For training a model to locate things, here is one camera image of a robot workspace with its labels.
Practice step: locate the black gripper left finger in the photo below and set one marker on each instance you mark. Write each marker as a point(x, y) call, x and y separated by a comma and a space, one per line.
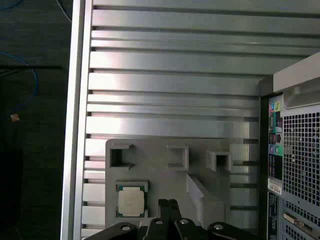
point(163, 210)

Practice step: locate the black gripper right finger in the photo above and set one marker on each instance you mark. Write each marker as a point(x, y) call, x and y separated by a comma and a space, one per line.
point(175, 212)

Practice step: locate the silver CPU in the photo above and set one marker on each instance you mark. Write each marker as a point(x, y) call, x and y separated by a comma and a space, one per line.
point(131, 200)

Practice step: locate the grey plastic parts rack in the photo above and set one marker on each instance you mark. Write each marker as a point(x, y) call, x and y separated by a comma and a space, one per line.
point(160, 180)

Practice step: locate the black open PC case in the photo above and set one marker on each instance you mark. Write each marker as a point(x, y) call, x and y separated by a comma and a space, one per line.
point(300, 150)

